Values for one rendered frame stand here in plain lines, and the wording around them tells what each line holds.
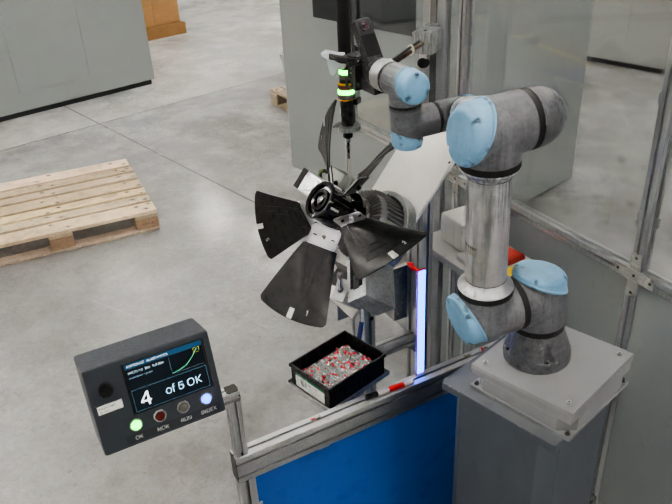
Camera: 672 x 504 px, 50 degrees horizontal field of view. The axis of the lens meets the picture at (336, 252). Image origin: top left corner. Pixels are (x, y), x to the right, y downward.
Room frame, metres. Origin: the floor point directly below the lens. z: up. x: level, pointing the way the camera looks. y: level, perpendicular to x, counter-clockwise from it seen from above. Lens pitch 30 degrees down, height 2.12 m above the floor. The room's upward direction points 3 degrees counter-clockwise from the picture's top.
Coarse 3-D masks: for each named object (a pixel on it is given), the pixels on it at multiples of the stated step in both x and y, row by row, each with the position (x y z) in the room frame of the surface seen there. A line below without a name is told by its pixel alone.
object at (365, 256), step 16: (352, 224) 1.80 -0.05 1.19; (368, 224) 1.79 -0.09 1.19; (384, 224) 1.78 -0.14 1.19; (352, 240) 1.72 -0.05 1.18; (368, 240) 1.70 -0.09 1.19; (384, 240) 1.69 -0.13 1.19; (400, 240) 1.67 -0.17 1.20; (416, 240) 1.65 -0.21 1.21; (352, 256) 1.66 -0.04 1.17; (368, 256) 1.64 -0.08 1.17; (384, 256) 1.62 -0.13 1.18; (368, 272) 1.59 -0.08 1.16
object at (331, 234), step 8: (320, 224) 1.89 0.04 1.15; (312, 232) 1.88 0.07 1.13; (320, 232) 1.88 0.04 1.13; (328, 232) 1.87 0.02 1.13; (336, 232) 1.87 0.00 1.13; (312, 240) 1.86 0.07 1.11; (320, 240) 1.86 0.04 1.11; (328, 240) 1.86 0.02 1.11; (336, 240) 1.86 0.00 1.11; (328, 248) 1.85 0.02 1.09
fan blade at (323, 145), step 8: (328, 112) 2.19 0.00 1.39; (328, 120) 2.15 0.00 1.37; (328, 128) 2.13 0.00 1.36; (320, 136) 2.24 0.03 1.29; (328, 136) 2.10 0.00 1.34; (320, 144) 2.24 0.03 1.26; (328, 144) 2.07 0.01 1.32; (320, 152) 2.24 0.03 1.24; (328, 152) 2.05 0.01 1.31; (328, 160) 2.03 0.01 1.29; (328, 168) 2.02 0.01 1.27; (328, 176) 2.07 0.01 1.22
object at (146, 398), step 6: (150, 384) 1.15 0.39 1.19; (132, 390) 1.13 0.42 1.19; (138, 390) 1.13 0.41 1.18; (144, 390) 1.14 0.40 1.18; (150, 390) 1.14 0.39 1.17; (156, 390) 1.15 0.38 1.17; (132, 396) 1.13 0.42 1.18; (138, 396) 1.13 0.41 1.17; (144, 396) 1.13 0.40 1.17; (150, 396) 1.14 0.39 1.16; (156, 396) 1.14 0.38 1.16; (138, 402) 1.13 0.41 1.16; (144, 402) 1.13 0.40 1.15; (150, 402) 1.13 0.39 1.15; (156, 402) 1.14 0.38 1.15; (138, 408) 1.12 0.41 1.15; (144, 408) 1.13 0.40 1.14
